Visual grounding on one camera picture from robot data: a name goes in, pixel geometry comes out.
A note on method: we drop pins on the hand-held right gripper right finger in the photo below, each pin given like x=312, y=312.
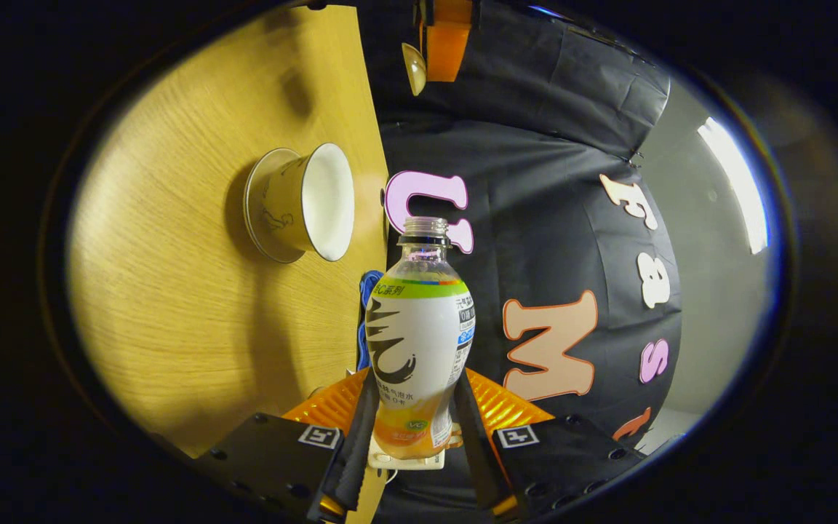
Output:
x=477, y=458

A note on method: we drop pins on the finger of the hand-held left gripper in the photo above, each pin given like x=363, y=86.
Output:
x=448, y=51

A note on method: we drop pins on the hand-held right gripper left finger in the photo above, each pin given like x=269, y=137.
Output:
x=357, y=451

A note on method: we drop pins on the cream teacup lid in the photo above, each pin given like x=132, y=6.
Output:
x=414, y=69

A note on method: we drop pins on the clear water bottle white label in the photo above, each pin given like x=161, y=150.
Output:
x=419, y=342

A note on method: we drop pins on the cream ceramic teacup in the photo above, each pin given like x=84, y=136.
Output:
x=324, y=200

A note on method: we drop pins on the blue folded towel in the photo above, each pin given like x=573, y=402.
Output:
x=366, y=320

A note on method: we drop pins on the black backdrop cloth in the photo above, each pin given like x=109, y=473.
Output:
x=550, y=204

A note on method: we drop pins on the ceiling light panel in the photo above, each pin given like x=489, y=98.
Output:
x=739, y=189

